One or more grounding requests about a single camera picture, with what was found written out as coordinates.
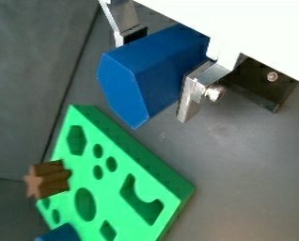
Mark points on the blue cylinder block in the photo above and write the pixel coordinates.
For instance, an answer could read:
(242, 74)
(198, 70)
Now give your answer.
(63, 233)

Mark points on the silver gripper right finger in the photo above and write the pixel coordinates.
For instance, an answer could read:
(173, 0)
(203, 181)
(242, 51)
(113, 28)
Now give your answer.
(201, 85)

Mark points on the blue hexagon prism block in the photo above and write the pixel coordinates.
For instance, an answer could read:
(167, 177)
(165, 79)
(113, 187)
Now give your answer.
(141, 74)

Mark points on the dark curved holder stand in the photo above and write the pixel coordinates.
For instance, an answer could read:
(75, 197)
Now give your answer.
(259, 83)

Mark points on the brown star block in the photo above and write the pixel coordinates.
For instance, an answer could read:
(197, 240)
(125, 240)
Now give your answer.
(47, 179)

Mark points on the green shape sorter board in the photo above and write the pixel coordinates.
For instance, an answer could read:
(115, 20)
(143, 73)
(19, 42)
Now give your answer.
(126, 195)

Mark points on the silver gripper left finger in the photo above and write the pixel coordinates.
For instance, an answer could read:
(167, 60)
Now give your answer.
(122, 16)

